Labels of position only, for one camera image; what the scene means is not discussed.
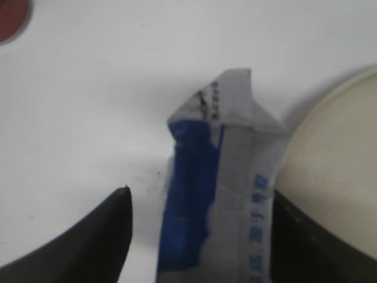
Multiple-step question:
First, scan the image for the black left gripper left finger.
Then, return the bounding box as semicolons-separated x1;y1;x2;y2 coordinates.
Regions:
1;186;132;282

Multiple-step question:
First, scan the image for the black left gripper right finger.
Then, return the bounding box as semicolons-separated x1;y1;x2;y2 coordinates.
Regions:
270;192;376;283

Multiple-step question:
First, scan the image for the blue white milk carton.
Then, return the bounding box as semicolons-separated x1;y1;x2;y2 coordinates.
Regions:
156;68;287;282

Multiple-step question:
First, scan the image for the cream white plate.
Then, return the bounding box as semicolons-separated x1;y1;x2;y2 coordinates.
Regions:
276;68;376;258

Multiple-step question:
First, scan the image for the red drink can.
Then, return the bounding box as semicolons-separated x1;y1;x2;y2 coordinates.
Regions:
1;0;34;45

